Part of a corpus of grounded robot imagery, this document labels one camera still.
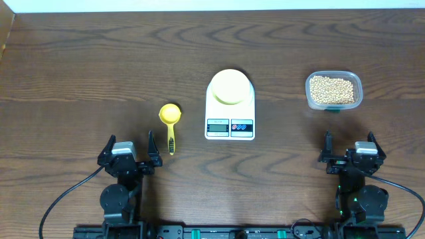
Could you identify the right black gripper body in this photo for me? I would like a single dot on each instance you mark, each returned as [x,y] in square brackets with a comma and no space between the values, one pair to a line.
[337,164]

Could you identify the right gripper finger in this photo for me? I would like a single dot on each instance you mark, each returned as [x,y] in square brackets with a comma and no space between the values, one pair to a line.
[380,152]
[327,151]

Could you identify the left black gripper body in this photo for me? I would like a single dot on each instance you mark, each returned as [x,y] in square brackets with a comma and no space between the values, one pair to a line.
[144,169]

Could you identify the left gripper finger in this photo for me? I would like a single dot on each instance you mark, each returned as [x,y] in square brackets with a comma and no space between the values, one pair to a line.
[152,151]
[106,154]

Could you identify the yellow measuring scoop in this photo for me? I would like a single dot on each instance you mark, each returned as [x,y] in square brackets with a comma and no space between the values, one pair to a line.
[170,114]

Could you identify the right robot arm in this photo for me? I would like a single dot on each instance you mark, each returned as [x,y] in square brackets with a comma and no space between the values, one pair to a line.
[361,206]

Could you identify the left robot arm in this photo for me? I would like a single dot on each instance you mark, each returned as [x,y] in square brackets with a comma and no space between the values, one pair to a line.
[121,200]

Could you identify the white digital kitchen scale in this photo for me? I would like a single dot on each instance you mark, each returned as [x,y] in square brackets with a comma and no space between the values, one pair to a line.
[230,122]

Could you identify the pale yellow bowl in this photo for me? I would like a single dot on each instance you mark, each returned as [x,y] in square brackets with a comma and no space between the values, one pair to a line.
[230,86]

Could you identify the clear plastic container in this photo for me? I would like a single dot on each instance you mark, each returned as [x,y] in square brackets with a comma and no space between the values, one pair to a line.
[358,90]

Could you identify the soybeans pile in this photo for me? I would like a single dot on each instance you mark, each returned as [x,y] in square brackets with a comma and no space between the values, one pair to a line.
[326,90]

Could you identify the cardboard box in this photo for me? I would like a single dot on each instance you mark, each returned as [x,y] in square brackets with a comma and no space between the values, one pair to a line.
[7,17]

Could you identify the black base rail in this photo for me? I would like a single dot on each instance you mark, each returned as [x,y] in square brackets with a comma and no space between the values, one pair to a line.
[181,232]

